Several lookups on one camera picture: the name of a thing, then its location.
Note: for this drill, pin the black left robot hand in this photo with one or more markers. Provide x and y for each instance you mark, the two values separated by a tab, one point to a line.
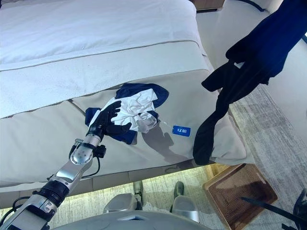
103	119

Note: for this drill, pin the blue shirt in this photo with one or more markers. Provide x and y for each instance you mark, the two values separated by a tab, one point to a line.
160	93

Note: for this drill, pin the blue paper tag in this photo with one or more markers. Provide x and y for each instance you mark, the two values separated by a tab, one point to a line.
182	130

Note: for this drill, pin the dark navy black garment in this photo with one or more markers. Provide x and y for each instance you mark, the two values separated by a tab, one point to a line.
263	48

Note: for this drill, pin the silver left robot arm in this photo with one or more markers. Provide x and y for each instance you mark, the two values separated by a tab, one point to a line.
72	167

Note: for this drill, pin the grey bed base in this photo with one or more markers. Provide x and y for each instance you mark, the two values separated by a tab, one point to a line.
110	180

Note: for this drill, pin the brown wicker basket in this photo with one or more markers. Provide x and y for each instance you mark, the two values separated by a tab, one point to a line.
230	191

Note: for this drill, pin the cream blanket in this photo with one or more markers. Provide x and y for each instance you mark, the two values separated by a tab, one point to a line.
72	79

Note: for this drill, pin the grey left robot leg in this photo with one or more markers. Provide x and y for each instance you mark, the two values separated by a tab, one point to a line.
120	202

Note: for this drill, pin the grey robot leg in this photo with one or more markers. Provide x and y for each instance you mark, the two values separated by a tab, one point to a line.
184	206
120	202

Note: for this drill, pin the white duvet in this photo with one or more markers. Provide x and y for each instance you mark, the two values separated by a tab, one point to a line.
96	24

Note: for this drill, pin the grey robot torso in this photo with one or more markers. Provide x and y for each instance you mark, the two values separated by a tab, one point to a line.
134	224

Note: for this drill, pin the grey right robot leg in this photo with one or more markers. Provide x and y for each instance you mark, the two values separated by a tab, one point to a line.
184	206

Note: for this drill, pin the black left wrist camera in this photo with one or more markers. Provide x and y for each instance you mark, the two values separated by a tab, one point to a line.
101	151

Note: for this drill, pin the black window base rail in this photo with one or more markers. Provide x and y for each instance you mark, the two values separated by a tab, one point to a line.
260	9

